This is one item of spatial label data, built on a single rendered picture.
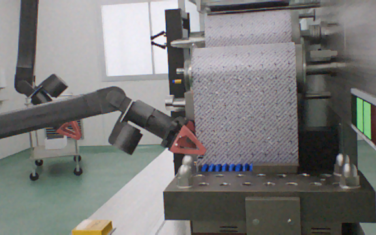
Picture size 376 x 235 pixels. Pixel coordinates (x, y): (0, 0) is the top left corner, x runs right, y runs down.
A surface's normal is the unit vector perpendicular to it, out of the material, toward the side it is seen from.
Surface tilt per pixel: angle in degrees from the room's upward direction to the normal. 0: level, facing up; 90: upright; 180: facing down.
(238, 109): 90
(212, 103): 90
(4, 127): 85
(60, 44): 90
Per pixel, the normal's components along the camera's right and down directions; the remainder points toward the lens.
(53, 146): 0.10, 0.11
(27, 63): 0.25, -0.07
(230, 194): -0.18, 0.13
